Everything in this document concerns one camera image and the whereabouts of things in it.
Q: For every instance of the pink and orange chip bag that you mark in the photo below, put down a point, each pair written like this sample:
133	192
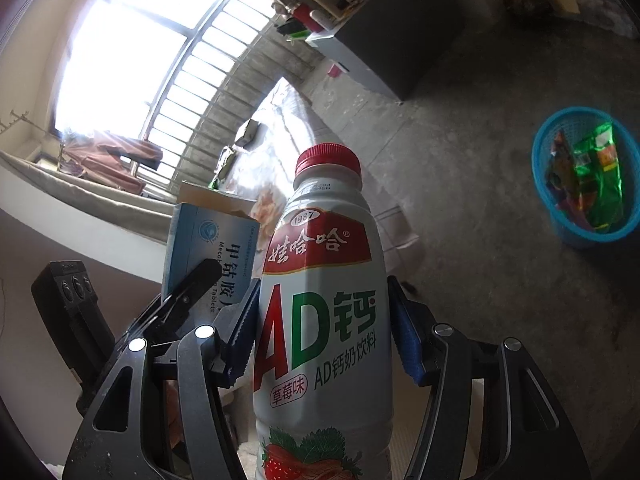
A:
562	170

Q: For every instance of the metal window railing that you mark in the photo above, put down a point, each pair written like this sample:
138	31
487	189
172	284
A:
200	90

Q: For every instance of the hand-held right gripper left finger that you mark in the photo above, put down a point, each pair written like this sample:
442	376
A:
242	330

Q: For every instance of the blue plastic basket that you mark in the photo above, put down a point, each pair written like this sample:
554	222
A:
575	235

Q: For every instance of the gold biscuit packet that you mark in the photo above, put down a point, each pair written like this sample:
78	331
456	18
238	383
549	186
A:
225	165

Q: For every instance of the white drink bottle red label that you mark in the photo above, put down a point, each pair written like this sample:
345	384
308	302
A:
320	360

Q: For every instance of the hanging pink clothes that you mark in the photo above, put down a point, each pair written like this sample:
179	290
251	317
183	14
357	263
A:
120	160

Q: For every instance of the grey cabinet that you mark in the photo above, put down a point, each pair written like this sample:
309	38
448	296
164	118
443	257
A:
400	50

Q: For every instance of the large green chip bag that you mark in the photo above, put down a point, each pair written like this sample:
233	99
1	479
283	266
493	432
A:
600	180

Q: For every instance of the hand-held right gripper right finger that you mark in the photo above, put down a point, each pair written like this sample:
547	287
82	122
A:
406	330

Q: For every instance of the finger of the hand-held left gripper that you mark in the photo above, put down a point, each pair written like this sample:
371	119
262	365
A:
200	277

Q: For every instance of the red thermos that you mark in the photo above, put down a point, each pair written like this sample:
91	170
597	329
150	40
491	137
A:
302	10

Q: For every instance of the blue and white medicine box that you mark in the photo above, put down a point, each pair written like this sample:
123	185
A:
210	245

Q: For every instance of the beige curtain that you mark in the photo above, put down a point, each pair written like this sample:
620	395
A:
75	200

